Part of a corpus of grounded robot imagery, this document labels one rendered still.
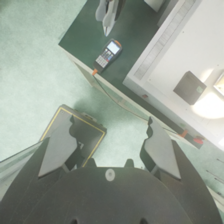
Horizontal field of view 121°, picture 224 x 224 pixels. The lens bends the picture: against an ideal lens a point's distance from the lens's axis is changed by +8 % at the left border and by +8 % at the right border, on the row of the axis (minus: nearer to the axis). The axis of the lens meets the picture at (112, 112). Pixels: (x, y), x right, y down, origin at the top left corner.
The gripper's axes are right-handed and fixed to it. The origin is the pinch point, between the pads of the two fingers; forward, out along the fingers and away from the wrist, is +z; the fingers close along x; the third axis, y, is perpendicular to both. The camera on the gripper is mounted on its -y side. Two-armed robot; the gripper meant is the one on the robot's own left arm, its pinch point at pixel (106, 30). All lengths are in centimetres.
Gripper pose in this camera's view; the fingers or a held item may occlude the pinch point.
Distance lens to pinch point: 41.9
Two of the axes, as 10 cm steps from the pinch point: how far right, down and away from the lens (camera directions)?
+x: 7.6, 6.4, 0.9
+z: -2.3, 1.3, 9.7
